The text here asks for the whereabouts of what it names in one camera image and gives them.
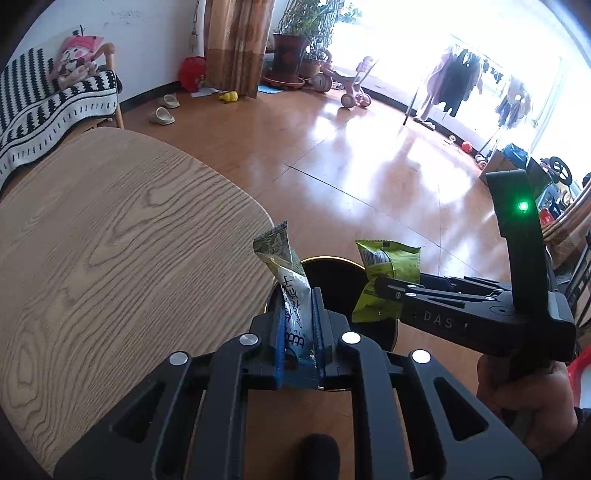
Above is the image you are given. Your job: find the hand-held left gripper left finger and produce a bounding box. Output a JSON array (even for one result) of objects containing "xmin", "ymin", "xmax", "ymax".
[{"xmin": 54, "ymin": 288, "xmax": 284, "ymax": 480}]

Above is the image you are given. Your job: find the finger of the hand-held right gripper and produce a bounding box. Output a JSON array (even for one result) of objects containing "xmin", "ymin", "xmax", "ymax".
[
  {"xmin": 419, "ymin": 272, "xmax": 512, "ymax": 292},
  {"xmin": 373, "ymin": 275, "xmax": 467, "ymax": 309}
]

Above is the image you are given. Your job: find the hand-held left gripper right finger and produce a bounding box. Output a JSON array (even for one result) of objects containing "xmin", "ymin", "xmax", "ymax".
[{"xmin": 311, "ymin": 287, "xmax": 542, "ymax": 480}]

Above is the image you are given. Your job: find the green snack packet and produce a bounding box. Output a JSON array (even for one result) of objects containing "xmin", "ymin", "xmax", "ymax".
[{"xmin": 352, "ymin": 239, "xmax": 423, "ymax": 324}]

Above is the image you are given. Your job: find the black trash bin gold rim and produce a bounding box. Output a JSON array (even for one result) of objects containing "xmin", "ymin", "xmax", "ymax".
[{"xmin": 265, "ymin": 255, "xmax": 400, "ymax": 391}]

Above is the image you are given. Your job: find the green white blue snack wrapper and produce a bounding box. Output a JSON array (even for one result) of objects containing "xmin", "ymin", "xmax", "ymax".
[{"xmin": 252, "ymin": 220, "xmax": 321, "ymax": 391}]

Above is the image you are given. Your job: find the person's right forearm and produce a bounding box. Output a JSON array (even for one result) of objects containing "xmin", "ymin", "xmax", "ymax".
[{"xmin": 538, "ymin": 406, "xmax": 591, "ymax": 480}]

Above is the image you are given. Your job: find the person's right hand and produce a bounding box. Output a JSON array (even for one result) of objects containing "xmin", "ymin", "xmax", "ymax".
[{"xmin": 476, "ymin": 353, "xmax": 580, "ymax": 457}]

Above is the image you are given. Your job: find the cardboard box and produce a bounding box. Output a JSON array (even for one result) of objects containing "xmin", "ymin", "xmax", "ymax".
[{"xmin": 484, "ymin": 150, "xmax": 519, "ymax": 185}]

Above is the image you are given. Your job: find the blue bag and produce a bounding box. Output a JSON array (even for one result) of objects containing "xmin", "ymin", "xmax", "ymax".
[{"xmin": 501, "ymin": 143, "xmax": 530, "ymax": 168}]

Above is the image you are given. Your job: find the red plastic stool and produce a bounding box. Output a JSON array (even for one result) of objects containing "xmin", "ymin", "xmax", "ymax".
[{"xmin": 568, "ymin": 346, "xmax": 591, "ymax": 409}]

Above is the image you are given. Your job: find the grey blue hanging garment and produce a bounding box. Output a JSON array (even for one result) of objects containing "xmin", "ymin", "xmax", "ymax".
[{"xmin": 495, "ymin": 76, "xmax": 533, "ymax": 129}]

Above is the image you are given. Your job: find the clothes drying rack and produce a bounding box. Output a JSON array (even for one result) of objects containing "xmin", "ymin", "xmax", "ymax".
[{"xmin": 404, "ymin": 41, "xmax": 539, "ymax": 158}]

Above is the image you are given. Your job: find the dark hanging garment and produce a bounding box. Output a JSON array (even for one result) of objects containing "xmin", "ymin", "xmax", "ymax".
[{"xmin": 438, "ymin": 48, "xmax": 483, "ymax": 117}]

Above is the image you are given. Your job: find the light purple hanging garment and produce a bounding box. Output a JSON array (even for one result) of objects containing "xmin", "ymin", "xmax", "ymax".
[{"xmin": 425, "ymin": 50, "xmax": 445, "ymax": 99}]

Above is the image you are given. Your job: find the pink tricycle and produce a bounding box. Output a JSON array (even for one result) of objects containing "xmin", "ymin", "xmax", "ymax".
[{"xmin": 308, "ymin": 55, "xmax": 379, "ymax": 109}]

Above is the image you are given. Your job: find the small potted plant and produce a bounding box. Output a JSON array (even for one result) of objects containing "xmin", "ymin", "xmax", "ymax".
[{"xmin": 299, "ymin": 46, "xmax": 326, "ymax": 80}]

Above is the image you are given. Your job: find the large potted plant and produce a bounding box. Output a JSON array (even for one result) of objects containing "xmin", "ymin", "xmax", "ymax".
[{"xmin": 263, "ymin": 0, "xmax": 333, "ymax": 88}]

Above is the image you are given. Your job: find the red bag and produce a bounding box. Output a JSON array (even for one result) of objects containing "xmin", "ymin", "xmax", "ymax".
[{"xmin": 179, "ymin": 56, "xmax": 207, "ymax": 92}]

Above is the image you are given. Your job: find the brown patterned curtain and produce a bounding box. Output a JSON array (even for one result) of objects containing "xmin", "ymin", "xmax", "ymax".
[{"xmin": 203, "ymin": 0, "xmax": 276, "ymax": 99}]

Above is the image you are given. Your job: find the chair with striped blanket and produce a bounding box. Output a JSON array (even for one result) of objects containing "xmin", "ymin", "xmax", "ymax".
[{"xmin": 0, "ymin": 46, "xmax": 122, "ymax": 185}]

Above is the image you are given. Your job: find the pink plush toy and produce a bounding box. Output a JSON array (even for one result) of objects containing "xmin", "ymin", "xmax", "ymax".
[{"xmin": 50, "ymin": 34, "xmax": 108, "ymax": 88}]

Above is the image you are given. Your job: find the wooden sofa frame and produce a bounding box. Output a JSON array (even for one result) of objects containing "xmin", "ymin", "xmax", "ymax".
[{"xmin": 69, "ymin": 42, "xmax": 125, "ymax": 134}]

